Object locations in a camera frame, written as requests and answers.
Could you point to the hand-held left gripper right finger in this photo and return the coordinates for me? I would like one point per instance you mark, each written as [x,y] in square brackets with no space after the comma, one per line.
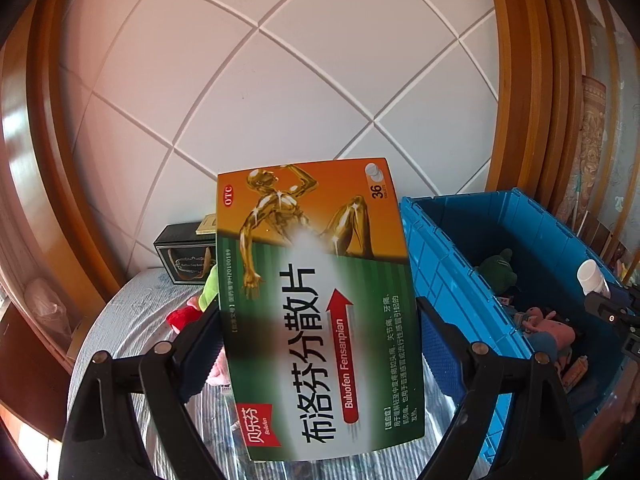
[437,355]

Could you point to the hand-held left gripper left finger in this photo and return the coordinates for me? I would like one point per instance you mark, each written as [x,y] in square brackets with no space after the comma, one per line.
[205,360]

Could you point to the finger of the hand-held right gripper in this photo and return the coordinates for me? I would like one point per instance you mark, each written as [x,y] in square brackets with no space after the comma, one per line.
[627,295]
[607,310]

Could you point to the white cup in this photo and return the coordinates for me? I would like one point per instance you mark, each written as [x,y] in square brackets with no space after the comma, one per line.
[592,276]

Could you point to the blue plastic storage crate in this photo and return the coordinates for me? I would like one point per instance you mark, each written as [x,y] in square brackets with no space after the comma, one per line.
[450,260]

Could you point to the orange green medicine box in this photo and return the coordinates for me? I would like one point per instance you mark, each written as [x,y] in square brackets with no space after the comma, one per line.
[310,310]

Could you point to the pale pink plush toy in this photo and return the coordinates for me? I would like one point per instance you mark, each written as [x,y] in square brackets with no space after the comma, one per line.
[218,366]

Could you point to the red plush toy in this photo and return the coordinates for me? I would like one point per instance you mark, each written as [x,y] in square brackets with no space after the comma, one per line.
[181,319]

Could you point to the pink pig plush toy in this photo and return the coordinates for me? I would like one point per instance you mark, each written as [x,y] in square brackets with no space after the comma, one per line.
[547,324]

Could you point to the orange tube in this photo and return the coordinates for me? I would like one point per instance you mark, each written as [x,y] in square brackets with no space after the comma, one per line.
[575,371]

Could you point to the blue plush toy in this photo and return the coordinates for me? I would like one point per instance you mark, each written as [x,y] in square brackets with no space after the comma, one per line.
[545,347]

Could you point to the silver patterned table cloth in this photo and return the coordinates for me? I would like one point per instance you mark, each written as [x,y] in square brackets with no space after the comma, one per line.
[140,305]

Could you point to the dark green frog plush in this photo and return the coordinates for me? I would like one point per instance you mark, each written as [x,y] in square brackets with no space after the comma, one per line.
[495,266]

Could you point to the black gift box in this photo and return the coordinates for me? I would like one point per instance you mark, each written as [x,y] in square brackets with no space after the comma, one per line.
[180,255]

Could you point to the small gold box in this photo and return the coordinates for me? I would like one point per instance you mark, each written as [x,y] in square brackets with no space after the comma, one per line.
[206,224]

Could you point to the frosted glass door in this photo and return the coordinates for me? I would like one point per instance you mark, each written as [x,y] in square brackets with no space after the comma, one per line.
[620,135]

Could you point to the clear plastic bag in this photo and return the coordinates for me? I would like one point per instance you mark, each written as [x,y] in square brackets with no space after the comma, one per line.
[46,310]

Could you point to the wooden door frame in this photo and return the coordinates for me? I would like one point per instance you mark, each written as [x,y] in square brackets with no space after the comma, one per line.
[525,85]

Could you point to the curved wooden wall trim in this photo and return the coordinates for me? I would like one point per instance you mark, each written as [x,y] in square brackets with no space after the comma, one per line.
[45,135]

